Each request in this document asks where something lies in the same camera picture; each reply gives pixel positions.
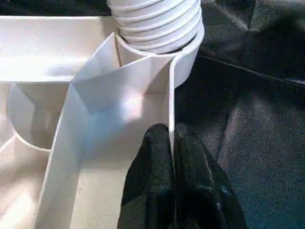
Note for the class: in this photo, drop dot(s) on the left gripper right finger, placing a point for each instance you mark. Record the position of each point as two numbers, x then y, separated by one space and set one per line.
200 190

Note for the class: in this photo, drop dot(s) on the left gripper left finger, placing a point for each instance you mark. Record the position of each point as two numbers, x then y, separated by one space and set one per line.
150 186

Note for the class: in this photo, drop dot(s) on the white plastic table leg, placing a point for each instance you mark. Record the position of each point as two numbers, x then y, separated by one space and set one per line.
155 23

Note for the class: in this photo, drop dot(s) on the white plastic table top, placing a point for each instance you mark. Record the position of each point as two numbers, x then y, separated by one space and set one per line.
107 78

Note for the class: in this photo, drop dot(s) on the black mat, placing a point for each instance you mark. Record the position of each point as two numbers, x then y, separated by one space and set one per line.
250 107

